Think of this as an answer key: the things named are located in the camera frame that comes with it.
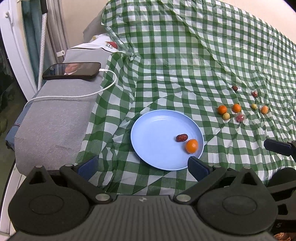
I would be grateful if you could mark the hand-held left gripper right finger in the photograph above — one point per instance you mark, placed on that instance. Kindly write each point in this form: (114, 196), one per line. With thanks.
(197, 168)

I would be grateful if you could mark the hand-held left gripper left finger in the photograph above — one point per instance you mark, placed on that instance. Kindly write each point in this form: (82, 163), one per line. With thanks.
(89, 168)

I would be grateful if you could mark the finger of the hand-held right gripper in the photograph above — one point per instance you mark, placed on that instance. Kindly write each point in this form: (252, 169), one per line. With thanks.
(277, 146)

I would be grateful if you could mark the plastic-wrapped orange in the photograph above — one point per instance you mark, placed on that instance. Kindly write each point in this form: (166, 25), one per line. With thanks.
(264, 109)

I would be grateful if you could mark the yellow-green round fruit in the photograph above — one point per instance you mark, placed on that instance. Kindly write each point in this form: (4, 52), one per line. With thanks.
(226, 116)
(254, 106)

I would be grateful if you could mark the light blue plate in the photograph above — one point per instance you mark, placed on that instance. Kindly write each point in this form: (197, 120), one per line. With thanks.
(157, 139)

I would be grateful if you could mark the small orange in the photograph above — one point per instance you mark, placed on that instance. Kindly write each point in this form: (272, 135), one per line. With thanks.
(222, 109)
(236, 108)
(192, 146)

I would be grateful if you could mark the plastic-wrapped red fruit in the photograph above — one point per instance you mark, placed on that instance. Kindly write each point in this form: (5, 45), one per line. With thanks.
(254, 94)
(240, 118)

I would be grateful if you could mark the red date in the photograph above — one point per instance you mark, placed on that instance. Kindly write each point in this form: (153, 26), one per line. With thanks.
(181, 138)
(235, 88)

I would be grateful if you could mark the grey cushion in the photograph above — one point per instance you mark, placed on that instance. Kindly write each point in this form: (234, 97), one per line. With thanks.
(57, 127)

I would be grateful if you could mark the green checked tablecloth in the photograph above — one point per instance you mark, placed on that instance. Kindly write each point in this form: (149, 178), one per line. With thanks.
(185, 69)

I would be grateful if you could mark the black smartphone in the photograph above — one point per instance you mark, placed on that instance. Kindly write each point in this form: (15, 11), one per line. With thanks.
(76, 69)

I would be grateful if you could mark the white printed pillow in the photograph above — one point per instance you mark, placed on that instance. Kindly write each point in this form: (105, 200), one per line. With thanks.
(101, 41)

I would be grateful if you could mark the black-white patterned pole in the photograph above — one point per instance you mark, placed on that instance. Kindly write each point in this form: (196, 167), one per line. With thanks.
(43, 46)

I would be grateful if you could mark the grey bedding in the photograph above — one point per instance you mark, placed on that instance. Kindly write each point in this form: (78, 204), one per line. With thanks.
(92, 27)

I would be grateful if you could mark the grey curtain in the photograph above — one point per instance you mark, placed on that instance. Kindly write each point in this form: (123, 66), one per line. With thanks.
(57, 23)

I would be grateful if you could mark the white door frame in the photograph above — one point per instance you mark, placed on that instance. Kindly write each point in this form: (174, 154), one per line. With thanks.
(16, 46)

